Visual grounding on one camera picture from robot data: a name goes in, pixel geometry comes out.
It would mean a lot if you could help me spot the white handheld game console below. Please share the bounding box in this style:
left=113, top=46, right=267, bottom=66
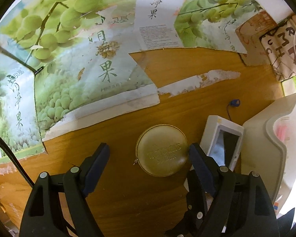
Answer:
left=199, top=115, right=245, bottom=170

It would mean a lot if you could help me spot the round beige zip case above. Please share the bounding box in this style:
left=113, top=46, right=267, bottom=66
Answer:
left=134, top=124, right=189, bottom=177

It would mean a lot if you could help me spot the white plastic bin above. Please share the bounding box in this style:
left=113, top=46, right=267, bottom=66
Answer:
left=241, top=93, right=296, bottom=206

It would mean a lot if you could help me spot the pink tube pack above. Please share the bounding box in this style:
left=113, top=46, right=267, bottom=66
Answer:
left=275, top=125, right=288, bottom=142

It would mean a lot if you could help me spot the colourful rubik's cube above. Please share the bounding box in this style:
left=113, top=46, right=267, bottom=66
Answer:
left=273, top=202, right=279, bottom=215

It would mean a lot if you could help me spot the green grape cardboard sheet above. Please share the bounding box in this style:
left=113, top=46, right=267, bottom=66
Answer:
left=0, top=0, right=263, bottom=159

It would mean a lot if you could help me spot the green tissue pack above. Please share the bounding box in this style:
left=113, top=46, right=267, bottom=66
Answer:
left=281, top=76, right=296, bottom=96

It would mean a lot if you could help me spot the brown cartoon cardboard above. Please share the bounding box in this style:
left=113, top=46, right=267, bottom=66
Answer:
left=235, top=10, right=277, bottom=66

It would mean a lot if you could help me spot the printed canvas bag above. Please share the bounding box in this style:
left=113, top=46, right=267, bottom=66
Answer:
left=260, top=15, right=296, bottom=82

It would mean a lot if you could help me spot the black cable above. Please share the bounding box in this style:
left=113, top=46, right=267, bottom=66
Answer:
left=0, top=128, right=35, bottom=188

